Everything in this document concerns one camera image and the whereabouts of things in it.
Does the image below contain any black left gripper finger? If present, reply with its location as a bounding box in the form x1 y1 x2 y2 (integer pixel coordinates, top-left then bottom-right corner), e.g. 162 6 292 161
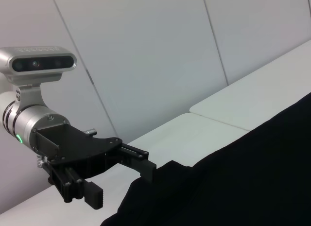
47 163 105 209
118 143 157 183

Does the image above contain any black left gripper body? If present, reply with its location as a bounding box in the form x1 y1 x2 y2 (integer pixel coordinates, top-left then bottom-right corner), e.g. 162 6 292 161
31 123 122 179

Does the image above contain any black shirt with FREE print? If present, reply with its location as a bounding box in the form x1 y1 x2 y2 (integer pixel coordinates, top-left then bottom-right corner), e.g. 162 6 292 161
101 92 311 226

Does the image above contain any knurled silver connector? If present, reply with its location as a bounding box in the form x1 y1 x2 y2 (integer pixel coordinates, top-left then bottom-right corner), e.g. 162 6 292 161
35 155 48 167

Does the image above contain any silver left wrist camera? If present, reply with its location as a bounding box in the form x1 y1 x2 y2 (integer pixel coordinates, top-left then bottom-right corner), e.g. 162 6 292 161
0 46 78 110

